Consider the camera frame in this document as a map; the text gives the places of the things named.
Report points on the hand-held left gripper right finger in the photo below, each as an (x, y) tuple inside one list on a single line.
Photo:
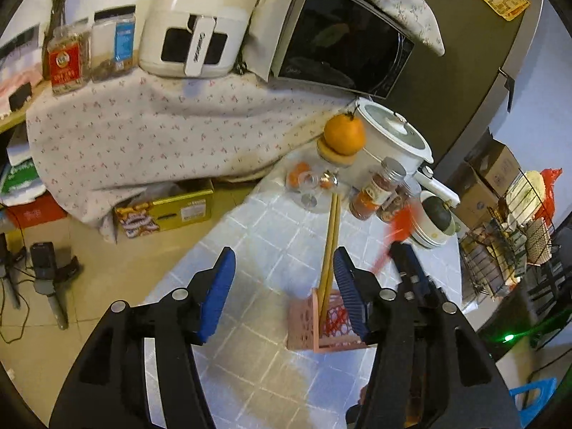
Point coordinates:
[(353, 297)]

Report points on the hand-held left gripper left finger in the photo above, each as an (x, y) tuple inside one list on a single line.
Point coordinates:
[(218, 297)]

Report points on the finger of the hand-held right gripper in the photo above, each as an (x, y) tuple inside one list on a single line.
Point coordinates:
[(409, 263)]

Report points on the red plastic spoon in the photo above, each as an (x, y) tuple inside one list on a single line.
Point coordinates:
[(395, 232)]

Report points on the pink perforated utensil holder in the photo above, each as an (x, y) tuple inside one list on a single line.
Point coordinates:
[(304, 326)]

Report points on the plain wooden chopstick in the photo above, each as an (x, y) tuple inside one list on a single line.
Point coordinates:
[(334, 241), (328, 241)]

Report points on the stack of white bowls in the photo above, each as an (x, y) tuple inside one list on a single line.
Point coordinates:
[(429, 237)]

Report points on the dark green squash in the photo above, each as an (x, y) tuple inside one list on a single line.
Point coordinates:
[(438, 214)]

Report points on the clear jar of dried food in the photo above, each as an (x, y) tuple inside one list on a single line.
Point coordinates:
[(395, 205)]

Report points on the grey checked tablecloth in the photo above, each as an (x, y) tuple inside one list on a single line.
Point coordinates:
[(268, 232)]

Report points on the spice jar with red powder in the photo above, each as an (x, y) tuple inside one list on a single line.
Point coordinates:
[(375, 187)]

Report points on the yellow snack carton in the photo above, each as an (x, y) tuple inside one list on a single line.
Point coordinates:
[(165, 210)]

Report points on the brown cardboard boxes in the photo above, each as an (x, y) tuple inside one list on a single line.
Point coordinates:
[(487, 178)]

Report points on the clear glass jar wooden lid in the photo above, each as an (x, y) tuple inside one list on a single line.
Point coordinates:
[(308, 183)]

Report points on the white electric cooking pot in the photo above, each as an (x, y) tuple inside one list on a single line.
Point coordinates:
[(388, 129)]

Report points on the orange fruit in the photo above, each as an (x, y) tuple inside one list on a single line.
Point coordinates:
[(344, 134)]

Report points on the red plastic bag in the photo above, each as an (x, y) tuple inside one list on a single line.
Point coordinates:
[(552, 178)]

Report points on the grey handheld device on floor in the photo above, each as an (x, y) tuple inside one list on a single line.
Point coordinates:
[(44, 272)]

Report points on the blue plastic stool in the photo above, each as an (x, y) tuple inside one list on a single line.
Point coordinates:
[(531, 397)]

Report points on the floral cloth over cabinet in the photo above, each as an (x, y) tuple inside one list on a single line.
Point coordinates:
[(134, 129)]

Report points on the red flat box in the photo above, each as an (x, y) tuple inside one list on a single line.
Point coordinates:
[(38, 212)]

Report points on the dark grey refrigerator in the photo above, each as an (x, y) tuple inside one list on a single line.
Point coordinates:
[(464, 62)]

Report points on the green and white bag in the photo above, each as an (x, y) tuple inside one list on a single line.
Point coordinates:
[(18, 178)]

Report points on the white microwave oven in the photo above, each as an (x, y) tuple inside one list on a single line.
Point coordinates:
[(339, 35)]

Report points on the floral microwave cover cloth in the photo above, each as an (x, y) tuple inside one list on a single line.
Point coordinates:
[(393, 4)]

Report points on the blue label plastic jar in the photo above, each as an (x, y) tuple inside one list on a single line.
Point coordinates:
[(114, 44)]

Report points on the red label glass jar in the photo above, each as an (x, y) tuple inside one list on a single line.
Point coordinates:
[(67, 62)]

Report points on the white air fryer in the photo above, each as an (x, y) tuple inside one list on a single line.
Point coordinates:
[(196, 4)]

